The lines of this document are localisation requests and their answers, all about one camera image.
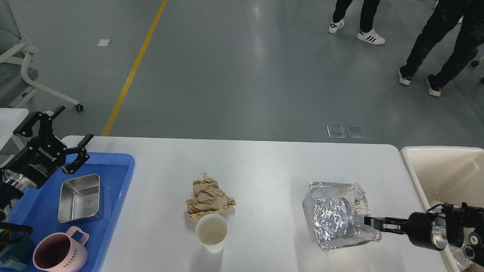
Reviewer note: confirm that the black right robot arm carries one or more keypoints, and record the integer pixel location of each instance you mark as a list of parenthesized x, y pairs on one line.
[(465, 228)]

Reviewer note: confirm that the pink HOME mug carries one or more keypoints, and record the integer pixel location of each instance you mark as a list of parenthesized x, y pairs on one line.
[(62, 252)]

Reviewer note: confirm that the stainless steel rectangular container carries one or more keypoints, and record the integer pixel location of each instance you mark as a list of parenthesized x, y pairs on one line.
[(80, 200)]

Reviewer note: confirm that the teal yellow cup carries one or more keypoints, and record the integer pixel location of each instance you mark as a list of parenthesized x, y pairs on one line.
[(16, 256)]

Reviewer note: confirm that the clear floor plate right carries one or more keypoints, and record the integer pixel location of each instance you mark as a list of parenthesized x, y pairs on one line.
[(355, 131)]

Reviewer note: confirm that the beige plastic bin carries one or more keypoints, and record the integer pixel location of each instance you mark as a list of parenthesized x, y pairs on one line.
[(446, 174)]

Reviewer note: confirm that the white side table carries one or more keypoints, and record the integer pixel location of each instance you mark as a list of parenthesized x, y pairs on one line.
[(10, 118)]

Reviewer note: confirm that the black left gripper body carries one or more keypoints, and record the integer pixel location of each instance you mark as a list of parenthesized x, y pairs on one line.
[(35, 164)]

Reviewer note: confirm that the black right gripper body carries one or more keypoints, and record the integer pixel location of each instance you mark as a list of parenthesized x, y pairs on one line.
[(427, 230)]

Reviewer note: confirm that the clear floor plate left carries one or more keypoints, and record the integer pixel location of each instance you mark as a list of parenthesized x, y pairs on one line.
[(336, 131)]

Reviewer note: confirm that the aluminium foil tray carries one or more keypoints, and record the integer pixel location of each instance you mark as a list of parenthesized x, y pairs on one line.
[(335, 213)]

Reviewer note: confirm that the crumpled brown paper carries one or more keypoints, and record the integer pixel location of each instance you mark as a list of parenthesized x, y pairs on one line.
[(208, 199)]

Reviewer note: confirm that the white paper cup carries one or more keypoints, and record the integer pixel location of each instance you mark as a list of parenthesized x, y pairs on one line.
[(211, 231)]

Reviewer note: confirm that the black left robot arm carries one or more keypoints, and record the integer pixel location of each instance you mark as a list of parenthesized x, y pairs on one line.
[(36, 125)]

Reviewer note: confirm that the blue plastic tray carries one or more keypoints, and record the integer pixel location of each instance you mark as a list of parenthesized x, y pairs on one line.
[(38, 208)]

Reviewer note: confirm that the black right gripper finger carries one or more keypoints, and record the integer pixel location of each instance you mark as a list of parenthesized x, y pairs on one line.
[(390, 228), (384, 222)]

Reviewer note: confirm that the clear floor plate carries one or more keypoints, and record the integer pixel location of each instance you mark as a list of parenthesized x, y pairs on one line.
[(336, 131), (355, 131)]

